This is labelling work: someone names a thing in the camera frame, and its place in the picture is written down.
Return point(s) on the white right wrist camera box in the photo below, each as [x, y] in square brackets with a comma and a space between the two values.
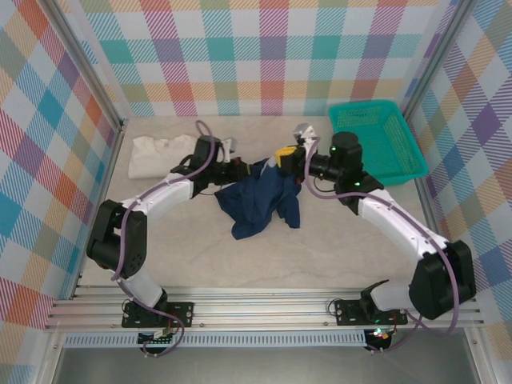
[304, 131]

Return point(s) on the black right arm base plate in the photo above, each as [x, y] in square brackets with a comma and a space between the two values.
[348, 314]

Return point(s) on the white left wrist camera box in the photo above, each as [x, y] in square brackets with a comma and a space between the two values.
[229, 146]

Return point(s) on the aluminium table edge rail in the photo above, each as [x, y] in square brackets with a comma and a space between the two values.
[105, 188]
[430, 204]

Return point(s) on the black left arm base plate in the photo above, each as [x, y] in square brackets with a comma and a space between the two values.
[182, 314]

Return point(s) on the aluminium frame post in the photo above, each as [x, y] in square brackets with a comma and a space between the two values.
[86, 64]
[436, 60]

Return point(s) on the aluminium mounting rail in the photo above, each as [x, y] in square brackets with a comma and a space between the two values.
[260, 310]

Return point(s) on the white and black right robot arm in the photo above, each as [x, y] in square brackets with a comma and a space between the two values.
[440, 280]

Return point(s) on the grey metal panel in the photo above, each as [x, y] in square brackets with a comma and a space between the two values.
[260, 368]

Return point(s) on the navy blue t-shirt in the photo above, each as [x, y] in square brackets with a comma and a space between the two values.
[256, 200]

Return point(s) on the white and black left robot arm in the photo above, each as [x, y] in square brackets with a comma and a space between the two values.
[116, 240]

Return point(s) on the white folded t-shirt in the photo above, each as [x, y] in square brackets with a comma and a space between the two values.
[148, 156]

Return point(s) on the small electronics board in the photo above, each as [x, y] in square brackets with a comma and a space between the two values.
[156, 339]
[380, 335]

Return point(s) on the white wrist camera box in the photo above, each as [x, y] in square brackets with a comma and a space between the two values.
[304, 131]
[229, 146]

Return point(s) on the teal plastic mesh basket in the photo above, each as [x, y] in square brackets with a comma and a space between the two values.
[396, 132]

